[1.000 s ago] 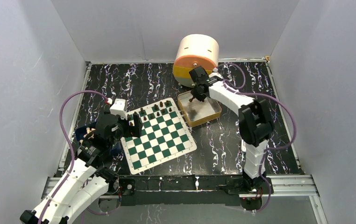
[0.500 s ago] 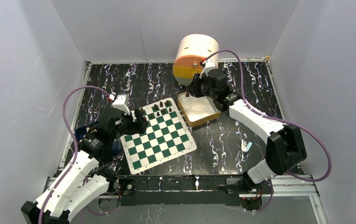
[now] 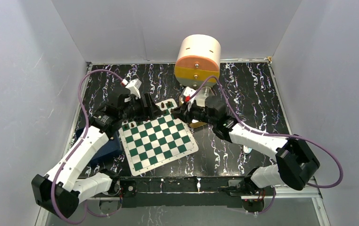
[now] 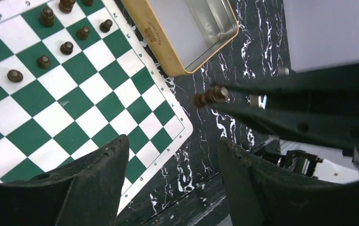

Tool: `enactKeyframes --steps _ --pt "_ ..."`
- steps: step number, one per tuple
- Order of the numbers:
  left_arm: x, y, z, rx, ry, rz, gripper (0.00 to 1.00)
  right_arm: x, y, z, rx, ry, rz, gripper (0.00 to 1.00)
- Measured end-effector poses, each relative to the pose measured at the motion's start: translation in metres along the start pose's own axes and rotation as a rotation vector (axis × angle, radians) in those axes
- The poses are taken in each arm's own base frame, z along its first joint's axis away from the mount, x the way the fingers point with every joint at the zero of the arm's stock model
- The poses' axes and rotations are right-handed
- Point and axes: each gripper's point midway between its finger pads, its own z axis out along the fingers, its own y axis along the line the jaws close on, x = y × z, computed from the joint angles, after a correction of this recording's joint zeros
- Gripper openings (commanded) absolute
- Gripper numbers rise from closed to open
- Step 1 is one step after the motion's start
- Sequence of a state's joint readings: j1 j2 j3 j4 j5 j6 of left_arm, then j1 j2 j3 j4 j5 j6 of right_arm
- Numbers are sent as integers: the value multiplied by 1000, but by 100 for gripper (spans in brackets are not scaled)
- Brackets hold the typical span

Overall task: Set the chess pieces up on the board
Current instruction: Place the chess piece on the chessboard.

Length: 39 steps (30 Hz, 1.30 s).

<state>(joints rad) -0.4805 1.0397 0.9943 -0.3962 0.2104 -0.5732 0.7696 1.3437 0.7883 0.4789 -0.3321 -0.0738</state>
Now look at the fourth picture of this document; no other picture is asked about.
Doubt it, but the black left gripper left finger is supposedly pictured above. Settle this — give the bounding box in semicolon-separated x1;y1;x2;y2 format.
0;135;129;226

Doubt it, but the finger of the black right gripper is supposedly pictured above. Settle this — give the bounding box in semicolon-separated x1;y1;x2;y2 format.
212;62;359;103
211;103;359;149

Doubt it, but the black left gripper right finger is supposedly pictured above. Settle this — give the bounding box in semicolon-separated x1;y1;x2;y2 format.
217;137;359;226

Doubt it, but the brown chess piece sixteenth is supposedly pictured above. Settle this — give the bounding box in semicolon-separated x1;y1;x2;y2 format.
192;86;229;108

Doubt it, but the brown chess piece twelfth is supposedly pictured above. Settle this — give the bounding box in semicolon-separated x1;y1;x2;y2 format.
37;55;51;69

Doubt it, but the brown chess piece eleventh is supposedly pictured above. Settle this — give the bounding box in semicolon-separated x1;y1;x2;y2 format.
60;41;73;55

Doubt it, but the brown chess piece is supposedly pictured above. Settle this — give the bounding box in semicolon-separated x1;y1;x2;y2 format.
39;6;55;27
99;19;113;33
76;26;90;40
58;0;76;14
82;0;94;7

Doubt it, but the brown chess piece fourteenth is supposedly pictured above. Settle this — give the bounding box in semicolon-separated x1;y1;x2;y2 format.
7;69;24;82

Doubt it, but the green white chess board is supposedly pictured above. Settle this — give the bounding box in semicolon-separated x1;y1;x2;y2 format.
0;0;193;210

